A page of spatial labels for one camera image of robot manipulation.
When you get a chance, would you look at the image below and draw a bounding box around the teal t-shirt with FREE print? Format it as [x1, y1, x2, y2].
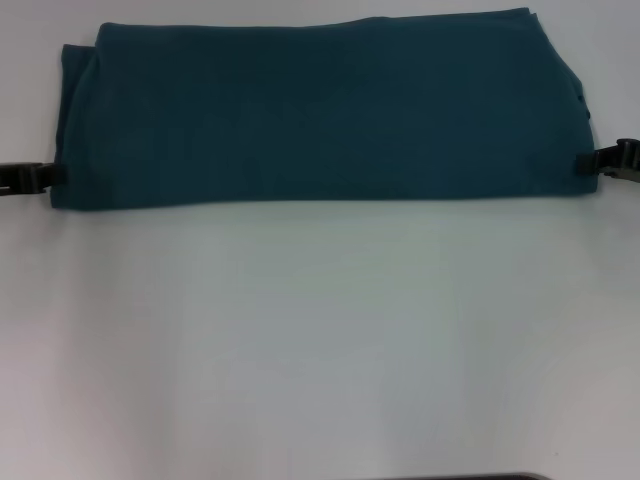
[49, 6, 600, 212]

